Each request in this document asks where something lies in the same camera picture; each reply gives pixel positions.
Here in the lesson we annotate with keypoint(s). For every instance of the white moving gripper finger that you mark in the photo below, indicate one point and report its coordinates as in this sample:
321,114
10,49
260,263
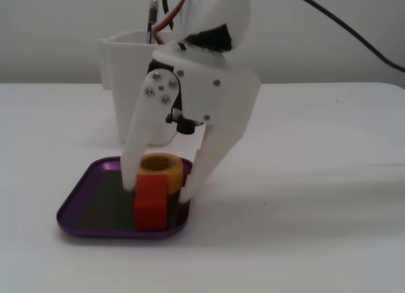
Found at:
144,125

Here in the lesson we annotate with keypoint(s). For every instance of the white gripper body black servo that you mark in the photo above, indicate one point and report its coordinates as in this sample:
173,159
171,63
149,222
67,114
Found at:
211,93

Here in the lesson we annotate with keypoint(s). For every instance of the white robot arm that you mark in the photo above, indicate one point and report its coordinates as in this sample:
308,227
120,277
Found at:
218,11

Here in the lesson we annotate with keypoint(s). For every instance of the purple metal tray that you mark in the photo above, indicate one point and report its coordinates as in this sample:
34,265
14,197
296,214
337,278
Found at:
101,207

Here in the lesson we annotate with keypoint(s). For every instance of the yellow tape roll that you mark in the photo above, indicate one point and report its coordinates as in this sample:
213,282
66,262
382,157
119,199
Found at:
171,176

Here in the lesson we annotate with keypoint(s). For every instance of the white fixed gripper finger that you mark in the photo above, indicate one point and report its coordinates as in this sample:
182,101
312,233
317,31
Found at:
210,160

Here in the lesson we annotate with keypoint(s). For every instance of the red cube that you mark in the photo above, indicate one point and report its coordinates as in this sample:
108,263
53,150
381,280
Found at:
151,204

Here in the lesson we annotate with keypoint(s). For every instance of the clear black ballpoint pen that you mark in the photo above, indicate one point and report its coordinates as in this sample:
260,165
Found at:
152,11

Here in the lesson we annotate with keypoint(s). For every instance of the white plastic box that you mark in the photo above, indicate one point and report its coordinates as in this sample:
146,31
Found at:
121,84

